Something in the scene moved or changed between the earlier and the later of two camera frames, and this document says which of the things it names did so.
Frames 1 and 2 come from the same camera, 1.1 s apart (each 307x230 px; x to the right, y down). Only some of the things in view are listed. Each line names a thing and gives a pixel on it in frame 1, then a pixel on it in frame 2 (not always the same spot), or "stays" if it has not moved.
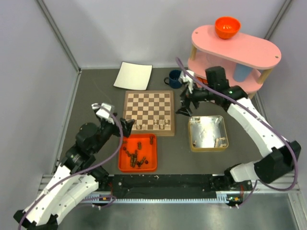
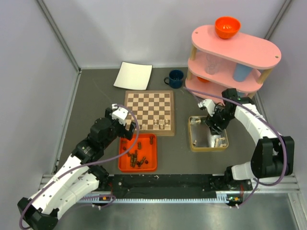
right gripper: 186,97 to 213,120
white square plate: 134,76 stays
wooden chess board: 153,111 stays
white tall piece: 161,124 stays
